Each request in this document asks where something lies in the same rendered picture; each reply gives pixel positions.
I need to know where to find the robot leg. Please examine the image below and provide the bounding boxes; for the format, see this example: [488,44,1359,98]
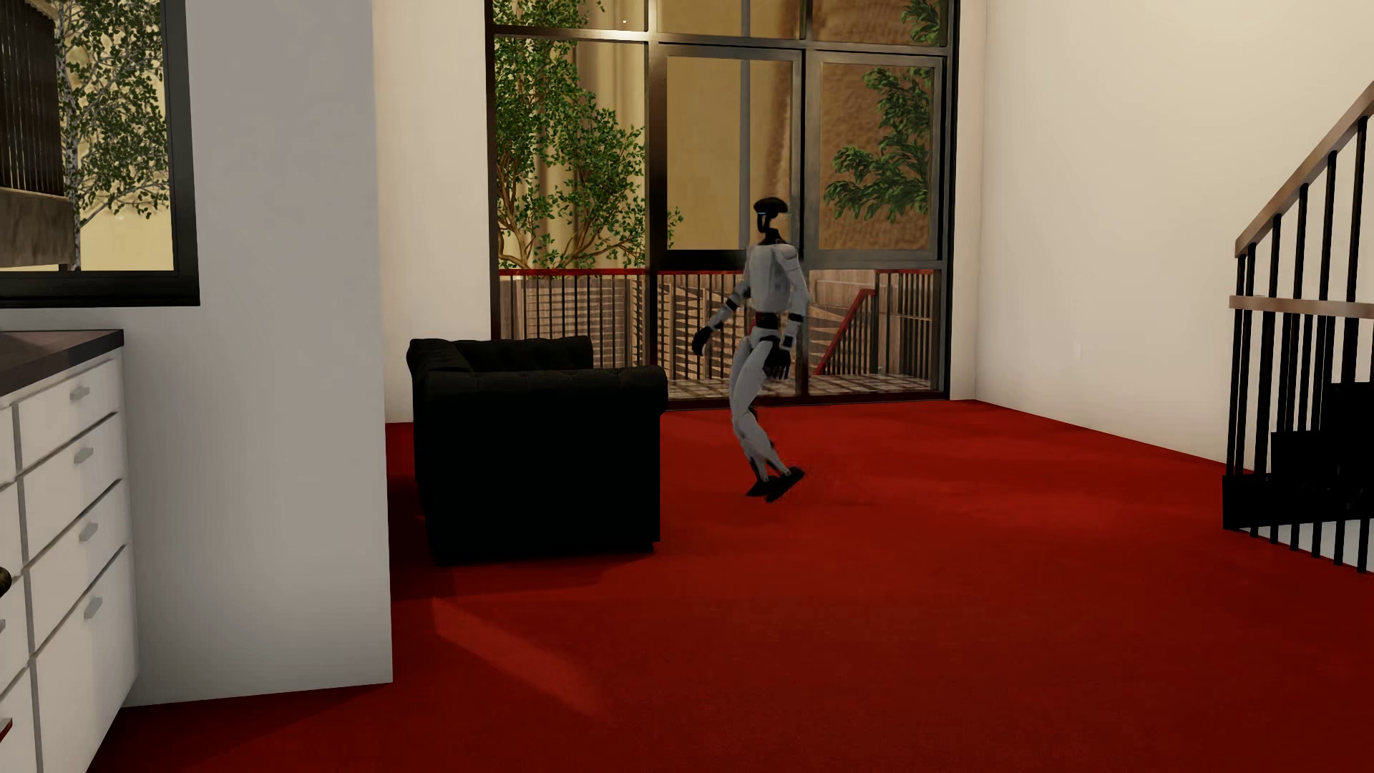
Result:
[734,326,807,502]
[730,359,776,498]

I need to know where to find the outdoor staircase with red handrail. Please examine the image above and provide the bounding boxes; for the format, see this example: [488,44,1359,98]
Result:
[807,286,880,378]

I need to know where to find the robot right leg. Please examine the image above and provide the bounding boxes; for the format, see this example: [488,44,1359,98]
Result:
[730,359,776,498]

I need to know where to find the birch tree with green leaves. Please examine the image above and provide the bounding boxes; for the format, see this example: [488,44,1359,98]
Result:
[54,0,173,271]

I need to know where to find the brown roman blind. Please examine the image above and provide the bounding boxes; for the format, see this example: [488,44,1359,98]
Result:
[0,0,79,271]

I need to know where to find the robot left leg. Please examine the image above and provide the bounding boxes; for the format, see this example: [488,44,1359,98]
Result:
[734,326,807,502]

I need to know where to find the dark green leafy tree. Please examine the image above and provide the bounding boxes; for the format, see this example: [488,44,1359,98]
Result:
[823,0,947,225]

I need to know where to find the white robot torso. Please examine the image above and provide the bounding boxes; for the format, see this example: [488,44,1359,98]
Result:
[744,237,809,330]

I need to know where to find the leafy tree with pale trunk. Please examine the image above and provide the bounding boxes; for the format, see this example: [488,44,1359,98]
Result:
[494,0,684,271]

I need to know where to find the black staircase steps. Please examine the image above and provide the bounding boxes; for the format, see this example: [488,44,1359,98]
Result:
[1222,381,1374,534]

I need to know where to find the small black-framed window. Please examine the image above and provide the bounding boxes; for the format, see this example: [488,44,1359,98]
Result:
[0,0,202,309]

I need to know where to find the black staircase railing, wooden handrail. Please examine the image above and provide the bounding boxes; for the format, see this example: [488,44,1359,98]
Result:
[1224,80,1374,575]

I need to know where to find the white drawer cabinet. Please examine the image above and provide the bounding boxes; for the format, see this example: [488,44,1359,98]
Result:
[0,352,140,773]

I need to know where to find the red-topped balcony railing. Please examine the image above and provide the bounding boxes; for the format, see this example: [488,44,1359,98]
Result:
[498,267,942,394]

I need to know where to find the large black-framed glass window wall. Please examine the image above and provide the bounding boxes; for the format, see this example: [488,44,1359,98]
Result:
[485,0,961,405]

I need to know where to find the black tufted sofa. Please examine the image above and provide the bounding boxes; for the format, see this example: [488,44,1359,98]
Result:
[406,336,670,566]

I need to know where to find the dark brown countertop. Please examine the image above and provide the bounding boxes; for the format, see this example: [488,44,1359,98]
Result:
[0,329,126,399]

